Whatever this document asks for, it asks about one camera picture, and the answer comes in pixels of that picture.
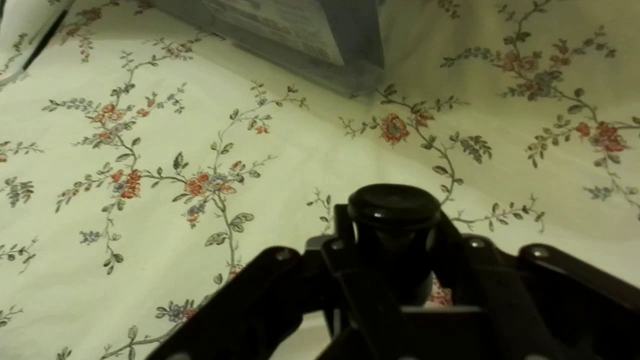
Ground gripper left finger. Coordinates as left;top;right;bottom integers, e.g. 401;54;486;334
145;204;401;360

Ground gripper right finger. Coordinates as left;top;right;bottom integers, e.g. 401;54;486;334
431;212;640;360

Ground grey plastic storage box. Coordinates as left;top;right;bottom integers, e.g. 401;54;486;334
150;0;387;99

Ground floral patterned tablecloth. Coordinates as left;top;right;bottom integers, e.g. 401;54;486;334
0;0;640;360

